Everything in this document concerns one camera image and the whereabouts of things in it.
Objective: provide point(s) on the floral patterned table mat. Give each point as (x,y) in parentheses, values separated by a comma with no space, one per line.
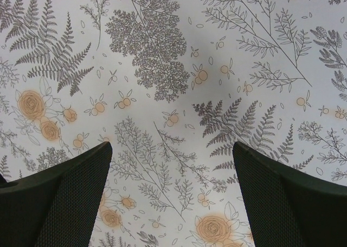
(172,85)

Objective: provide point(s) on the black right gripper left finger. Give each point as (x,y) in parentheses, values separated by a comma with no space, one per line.
(57,206)

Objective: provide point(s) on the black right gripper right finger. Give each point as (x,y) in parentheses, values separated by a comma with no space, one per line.
(286,207)

